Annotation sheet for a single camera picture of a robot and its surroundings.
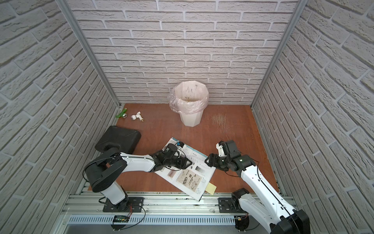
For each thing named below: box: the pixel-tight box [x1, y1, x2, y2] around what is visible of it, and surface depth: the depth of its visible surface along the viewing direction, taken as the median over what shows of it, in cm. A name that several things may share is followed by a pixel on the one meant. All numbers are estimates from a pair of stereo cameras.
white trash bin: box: [174, 80, 210, 128], surface depth 97 cm
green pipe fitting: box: [115, 107, 128, 119], surface depth 112 cm
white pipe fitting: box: [130, 111, 145, 123], surface depth 112 cm
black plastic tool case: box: [94, 125, 142, 154], surface depth 94 cm
